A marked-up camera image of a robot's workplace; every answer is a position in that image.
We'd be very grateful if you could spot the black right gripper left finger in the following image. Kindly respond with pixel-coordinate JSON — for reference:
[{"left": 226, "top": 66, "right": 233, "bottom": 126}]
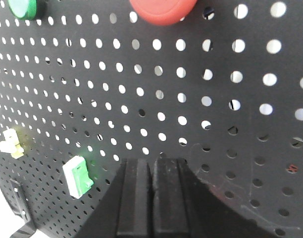
[{"left": 116, "top": 159, "right": 152, "bottom": 236}]

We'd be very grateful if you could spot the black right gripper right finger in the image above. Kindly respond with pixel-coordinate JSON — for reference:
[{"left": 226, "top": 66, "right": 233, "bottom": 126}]
[{"left": 152, "top": 159, "right": 189, "bottom": 235}]

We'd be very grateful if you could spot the left black table clamp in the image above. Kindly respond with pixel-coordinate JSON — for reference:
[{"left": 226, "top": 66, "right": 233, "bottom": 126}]
[{"left": 10, "top": 179, "right": 37, "bottom": 238}]

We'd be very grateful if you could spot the black perforated pegboard panel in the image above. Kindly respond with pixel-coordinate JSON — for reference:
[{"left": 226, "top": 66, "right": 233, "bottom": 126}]
[{"left": 0, "top": 0, "right": 303, "bottom": 238}]

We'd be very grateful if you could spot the lower red push button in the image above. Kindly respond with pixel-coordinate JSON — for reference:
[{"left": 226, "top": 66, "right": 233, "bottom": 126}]
[{"left": 129, "top": 0, "right": 197, "bottom": 26}]

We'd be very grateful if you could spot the green illuminated push button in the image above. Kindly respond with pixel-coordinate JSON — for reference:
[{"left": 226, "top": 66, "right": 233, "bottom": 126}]
[{"left": 7, "top": 0, "right": 47, "bottom": 20}]

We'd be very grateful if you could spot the yellow lit toggle switch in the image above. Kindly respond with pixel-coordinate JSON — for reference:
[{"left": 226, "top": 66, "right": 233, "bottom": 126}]
[{"left": 0, "top": 128, "right": 24, "bottom": 159}]

